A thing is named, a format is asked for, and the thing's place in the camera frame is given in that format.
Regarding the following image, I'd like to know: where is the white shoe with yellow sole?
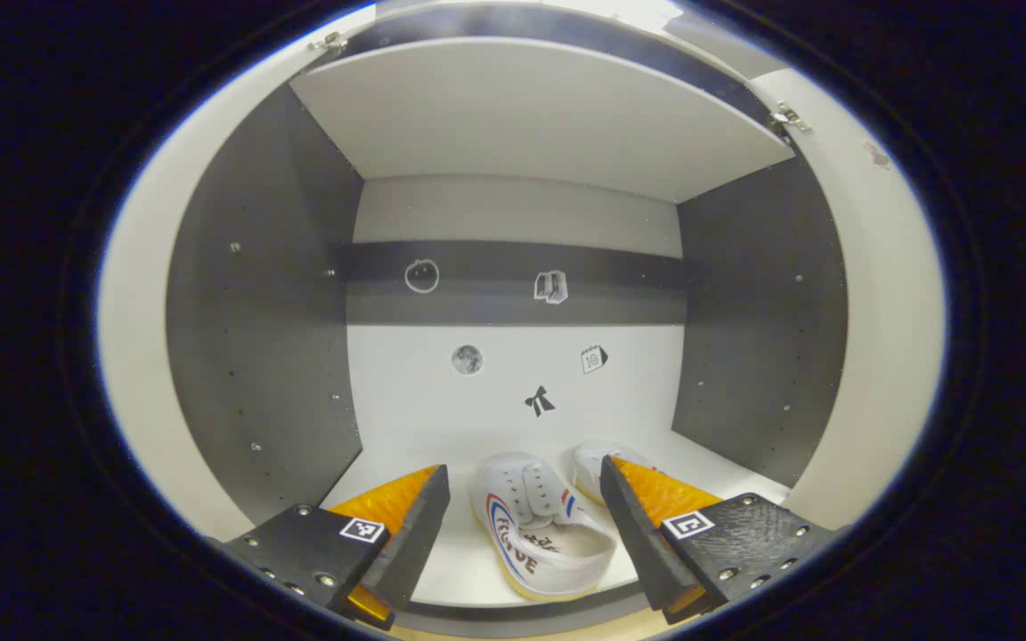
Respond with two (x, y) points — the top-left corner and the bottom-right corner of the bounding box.
(571, 441), (656, 508)
(468, 451), (618, 602)

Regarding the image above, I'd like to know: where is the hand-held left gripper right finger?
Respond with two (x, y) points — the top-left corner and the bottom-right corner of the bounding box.
(600, 454), (839, 624)

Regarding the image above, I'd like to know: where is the white and grey shoe cabinet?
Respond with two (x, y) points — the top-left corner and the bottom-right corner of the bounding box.
(166, 4), (848, 637)

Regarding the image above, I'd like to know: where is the white shoe cabinet door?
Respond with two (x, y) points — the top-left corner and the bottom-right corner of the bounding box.
(96, 36), (336, 544)
(749, 67), (949, 532)

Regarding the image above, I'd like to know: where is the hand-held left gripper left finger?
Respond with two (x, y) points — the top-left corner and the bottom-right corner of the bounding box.
(226, 463), (452, 631)

